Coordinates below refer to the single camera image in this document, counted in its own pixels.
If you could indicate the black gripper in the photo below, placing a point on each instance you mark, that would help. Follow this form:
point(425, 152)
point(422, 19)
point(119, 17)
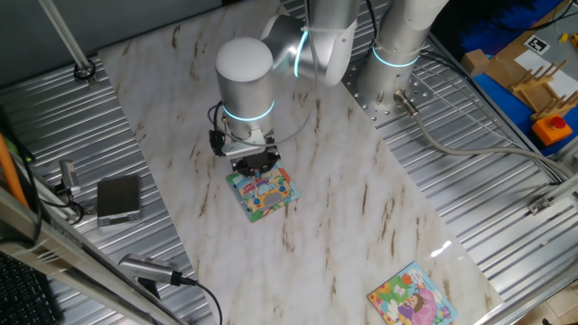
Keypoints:
point(255, 159)

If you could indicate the colourful puzzle piece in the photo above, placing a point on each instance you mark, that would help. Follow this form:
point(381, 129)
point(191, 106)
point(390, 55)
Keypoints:
point(258, 175)

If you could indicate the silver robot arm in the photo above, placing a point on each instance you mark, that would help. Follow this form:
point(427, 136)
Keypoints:
point(246, 77)

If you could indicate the vehicle picture puzzle board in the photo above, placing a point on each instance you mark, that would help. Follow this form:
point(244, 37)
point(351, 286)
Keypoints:
point(264, 196)

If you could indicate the princess picture puzzle board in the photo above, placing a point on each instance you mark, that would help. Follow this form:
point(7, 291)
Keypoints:
point(411, 300)

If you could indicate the marble pattern board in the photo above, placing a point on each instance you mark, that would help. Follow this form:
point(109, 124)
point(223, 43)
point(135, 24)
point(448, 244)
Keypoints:
point(316, 225)

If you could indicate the silver digital scale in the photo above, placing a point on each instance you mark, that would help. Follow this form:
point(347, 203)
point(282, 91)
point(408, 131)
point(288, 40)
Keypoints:
point(118, 196)

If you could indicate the metal pole with black clamp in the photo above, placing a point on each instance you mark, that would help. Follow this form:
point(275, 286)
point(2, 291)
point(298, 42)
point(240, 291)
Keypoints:
point(68, 40)

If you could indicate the small cardboard box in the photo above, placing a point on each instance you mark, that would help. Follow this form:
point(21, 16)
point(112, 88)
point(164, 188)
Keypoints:
point(474, 61)

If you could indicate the orange pole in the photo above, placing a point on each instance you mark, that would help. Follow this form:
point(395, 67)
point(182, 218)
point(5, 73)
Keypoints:
point(9, 171)

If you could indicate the blue mat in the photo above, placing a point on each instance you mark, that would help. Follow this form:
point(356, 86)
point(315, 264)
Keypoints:
point(501, 92)

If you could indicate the black keyboard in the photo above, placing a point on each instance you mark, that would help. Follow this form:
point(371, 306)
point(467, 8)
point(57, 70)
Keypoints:
point(22, 298)

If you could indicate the wooden block assembly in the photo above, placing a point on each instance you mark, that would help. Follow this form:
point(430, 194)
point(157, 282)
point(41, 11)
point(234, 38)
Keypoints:
point(512, 56)

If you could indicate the blue fuzzy cloth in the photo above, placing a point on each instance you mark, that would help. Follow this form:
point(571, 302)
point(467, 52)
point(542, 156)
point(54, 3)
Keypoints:
point(496, 22)

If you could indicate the wooden rack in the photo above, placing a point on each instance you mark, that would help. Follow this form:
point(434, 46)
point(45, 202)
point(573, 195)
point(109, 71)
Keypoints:
point(533, 86)

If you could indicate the white paper sheet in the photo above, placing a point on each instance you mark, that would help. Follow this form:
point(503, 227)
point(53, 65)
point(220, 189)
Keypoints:
point(528, 58)

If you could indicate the black white marker tag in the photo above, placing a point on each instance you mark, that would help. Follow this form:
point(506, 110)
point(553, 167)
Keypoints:
point(536, 45)

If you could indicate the grey studded board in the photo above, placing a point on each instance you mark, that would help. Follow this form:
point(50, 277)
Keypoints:
point(560, 52)

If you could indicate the small yellow block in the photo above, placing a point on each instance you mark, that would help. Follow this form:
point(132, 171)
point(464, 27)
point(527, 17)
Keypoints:
point(564, 37)

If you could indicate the long silver camera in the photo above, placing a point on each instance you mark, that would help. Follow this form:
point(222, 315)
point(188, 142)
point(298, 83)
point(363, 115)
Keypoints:
point(146, 267)

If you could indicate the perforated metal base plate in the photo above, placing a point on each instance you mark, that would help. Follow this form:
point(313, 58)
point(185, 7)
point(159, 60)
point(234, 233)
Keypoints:
point(422, 90)

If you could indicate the small silver camera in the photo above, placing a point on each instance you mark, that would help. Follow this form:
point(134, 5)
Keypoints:
point(69, 173)

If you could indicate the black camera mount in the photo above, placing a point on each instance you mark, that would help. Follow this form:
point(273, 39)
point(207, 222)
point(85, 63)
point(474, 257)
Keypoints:
point(63, 189)

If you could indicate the aluminium frame beam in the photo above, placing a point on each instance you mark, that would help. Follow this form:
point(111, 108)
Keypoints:
point(45, 248)

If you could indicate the small metal bracket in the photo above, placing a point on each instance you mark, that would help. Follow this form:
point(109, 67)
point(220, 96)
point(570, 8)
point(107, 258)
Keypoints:
point(539, 206)

